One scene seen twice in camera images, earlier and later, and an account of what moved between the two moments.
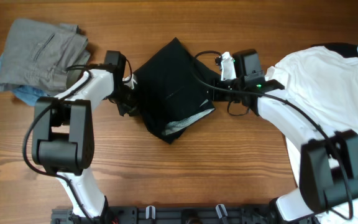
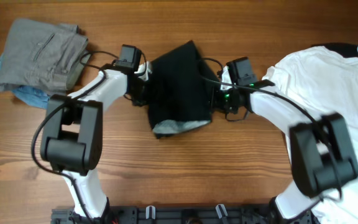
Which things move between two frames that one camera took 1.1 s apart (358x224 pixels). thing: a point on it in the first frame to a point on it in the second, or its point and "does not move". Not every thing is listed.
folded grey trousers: x=36 y=55 does not move
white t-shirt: x=340 y=91 does not move
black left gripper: x=132 y=111 to x=140 y=99
